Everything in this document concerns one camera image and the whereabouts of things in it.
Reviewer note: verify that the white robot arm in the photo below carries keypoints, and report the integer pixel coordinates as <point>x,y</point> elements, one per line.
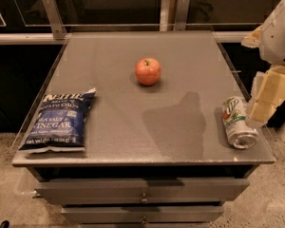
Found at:
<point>268,89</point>

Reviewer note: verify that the grey drawer cabinet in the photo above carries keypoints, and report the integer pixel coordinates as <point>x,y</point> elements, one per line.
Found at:
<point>170,130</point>

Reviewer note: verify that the blue Kettle chips bag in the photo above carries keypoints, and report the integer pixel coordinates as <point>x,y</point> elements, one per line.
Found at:
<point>60,123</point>

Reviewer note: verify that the grey top drawer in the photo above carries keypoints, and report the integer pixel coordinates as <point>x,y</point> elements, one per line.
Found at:
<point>141,191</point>

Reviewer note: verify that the grey drawer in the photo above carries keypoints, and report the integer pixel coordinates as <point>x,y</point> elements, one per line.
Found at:
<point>141,191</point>
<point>142,214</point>

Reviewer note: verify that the grey middle drawer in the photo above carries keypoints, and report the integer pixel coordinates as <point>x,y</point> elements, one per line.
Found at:
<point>142,214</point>

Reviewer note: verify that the red apple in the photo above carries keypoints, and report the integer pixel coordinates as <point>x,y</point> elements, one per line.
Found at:
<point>148,71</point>

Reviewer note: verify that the white 7UP soda can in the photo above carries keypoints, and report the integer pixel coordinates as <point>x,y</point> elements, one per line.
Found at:
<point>238,133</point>

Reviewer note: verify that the left metal wall bracket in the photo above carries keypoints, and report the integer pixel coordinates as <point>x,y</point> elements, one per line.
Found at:
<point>53,15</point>

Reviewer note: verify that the metal wall bracket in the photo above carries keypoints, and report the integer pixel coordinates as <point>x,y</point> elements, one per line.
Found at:
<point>181,14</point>
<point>53,15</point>

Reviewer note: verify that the right metal wall bracket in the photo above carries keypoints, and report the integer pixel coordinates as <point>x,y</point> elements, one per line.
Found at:
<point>181,14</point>

